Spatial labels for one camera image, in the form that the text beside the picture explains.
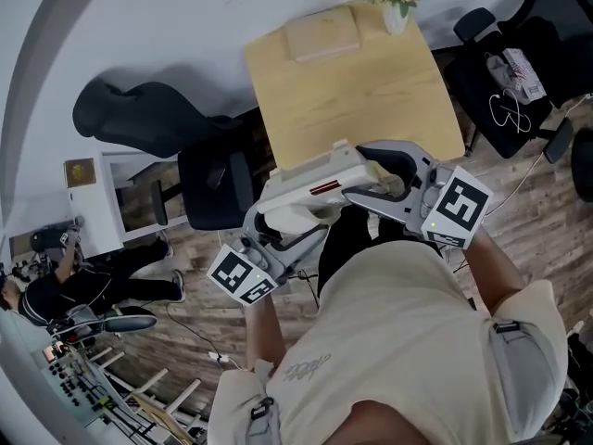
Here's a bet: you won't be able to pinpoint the white telephone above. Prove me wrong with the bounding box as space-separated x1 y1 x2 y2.
254 139 411 235

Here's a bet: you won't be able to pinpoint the black padded office chair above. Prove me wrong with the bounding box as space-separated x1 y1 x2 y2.
72 79 274 231

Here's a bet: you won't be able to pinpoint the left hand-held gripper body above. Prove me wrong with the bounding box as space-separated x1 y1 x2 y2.
207 233 300 306

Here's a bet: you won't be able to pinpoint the white flat box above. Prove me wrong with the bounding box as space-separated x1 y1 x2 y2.
502 47 548 104

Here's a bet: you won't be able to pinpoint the grey control panel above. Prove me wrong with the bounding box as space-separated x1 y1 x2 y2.
27 340 121 428

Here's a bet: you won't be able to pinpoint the grey cloth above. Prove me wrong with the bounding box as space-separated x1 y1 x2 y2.
485 53 518 87

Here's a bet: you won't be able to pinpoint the person's torso cream t-shirt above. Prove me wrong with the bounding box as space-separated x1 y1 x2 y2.
208 238 569 445

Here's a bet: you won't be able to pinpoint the white side table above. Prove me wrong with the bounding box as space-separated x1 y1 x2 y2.
69 149 191 254

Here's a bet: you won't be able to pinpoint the person's legs black trousers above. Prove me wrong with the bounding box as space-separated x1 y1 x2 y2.
317 201 446 310

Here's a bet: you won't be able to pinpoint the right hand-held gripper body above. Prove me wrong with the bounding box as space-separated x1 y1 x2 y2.
413 158 496 250

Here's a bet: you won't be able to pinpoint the person's left forearm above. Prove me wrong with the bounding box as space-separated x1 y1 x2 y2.
245 294 289 371

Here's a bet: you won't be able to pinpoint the wooden rack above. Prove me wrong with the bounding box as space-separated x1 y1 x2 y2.
90 345 203 445

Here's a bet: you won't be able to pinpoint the white floor cable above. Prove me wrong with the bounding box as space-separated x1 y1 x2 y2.
486 93 593 217

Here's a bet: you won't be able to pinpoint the grey shoulder strap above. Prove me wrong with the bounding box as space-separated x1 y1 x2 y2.
490 320 564 439
245 367 284 445

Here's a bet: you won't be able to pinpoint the person's right forearm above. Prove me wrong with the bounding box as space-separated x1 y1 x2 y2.
462 224 525 318

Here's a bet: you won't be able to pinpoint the square light wooden table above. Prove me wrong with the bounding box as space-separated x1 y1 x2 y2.
244 2 466 183

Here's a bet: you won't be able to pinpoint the black mesh office chair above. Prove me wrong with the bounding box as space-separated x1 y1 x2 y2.
443 0 593 164

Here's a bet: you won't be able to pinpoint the black floor cable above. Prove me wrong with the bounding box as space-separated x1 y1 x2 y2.
296 269 322 309

